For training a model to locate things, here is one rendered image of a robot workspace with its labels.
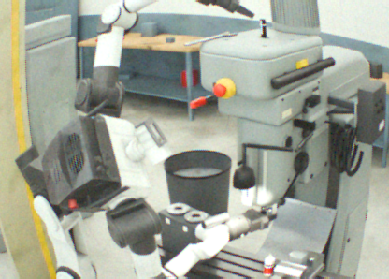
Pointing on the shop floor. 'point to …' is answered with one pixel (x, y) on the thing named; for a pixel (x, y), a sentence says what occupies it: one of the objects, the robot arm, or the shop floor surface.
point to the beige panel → (12, 141)
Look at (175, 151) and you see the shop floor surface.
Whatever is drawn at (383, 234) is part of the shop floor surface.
